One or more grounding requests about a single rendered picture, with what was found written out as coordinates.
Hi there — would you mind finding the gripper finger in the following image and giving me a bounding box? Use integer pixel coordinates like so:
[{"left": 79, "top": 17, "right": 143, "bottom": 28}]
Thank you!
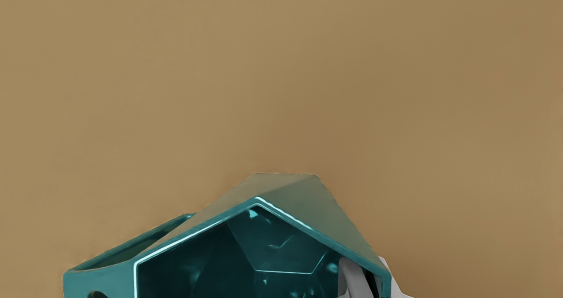
[{"left": 338, "top": 256, "right": 415, "bottom": 298}]

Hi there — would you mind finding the teal faceted mug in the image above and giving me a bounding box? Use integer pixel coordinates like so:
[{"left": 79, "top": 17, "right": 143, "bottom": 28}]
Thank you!
[{"left": 62, "top": 172, "right": 393, "bottom": 298}]

